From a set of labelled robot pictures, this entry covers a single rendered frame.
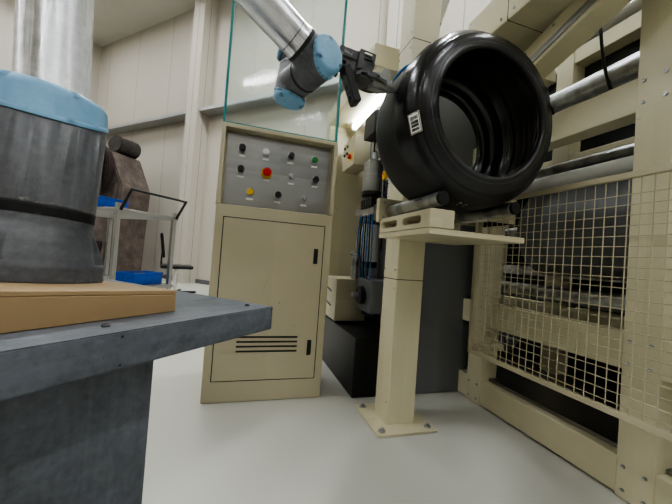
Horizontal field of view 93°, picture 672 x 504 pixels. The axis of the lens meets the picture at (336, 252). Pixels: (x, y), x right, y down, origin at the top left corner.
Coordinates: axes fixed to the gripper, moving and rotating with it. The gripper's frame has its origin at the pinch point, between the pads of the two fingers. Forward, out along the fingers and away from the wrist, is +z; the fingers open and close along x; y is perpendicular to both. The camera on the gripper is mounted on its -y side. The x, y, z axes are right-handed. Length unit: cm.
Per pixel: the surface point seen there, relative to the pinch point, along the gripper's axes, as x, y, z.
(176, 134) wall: 649, 157, -210
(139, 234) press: 600, -65, -224
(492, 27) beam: 11, 47, 42
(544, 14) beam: -3, 46, 52
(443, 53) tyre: -11.6, 9.4, 9.3
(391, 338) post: 28, -84, 31
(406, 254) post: 27, -48, 30
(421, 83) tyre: -10.7, -1.2, 4.4
